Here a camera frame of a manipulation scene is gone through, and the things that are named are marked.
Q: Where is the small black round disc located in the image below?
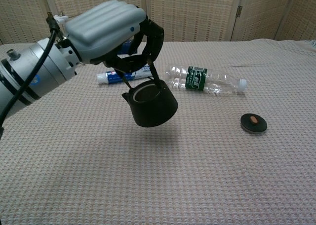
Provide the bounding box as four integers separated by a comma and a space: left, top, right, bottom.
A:
240, 113, 268, 134

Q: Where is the beige woven tablecloth with fringe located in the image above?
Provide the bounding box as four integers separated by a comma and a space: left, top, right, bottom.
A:
0, 38, 316, 225

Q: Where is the black cup with strap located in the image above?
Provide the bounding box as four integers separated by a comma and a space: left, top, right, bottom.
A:
115, 59, 178, 128

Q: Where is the clear plastic bottle green label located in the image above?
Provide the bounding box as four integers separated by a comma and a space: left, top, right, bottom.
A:
164, 65, 247, 94

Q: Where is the woven folding screen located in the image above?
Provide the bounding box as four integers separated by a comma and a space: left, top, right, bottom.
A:
0, 0, 316, 45

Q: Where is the dark blue rectangular box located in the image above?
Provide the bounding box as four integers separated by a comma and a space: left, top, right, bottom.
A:
117, 38, 135, 55

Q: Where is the blue white toothpaste tube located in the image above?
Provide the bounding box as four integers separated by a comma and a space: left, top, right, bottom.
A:
96, 64, 153, 85

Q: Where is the white clip on wire stick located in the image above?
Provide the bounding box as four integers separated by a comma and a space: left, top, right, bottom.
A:
53, 12, 69, 23

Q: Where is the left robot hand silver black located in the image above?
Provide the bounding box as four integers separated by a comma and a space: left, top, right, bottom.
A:
64, 0, 165, 74

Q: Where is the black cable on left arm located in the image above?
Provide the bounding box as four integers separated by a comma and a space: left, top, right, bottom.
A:
0, 11, 62, 139

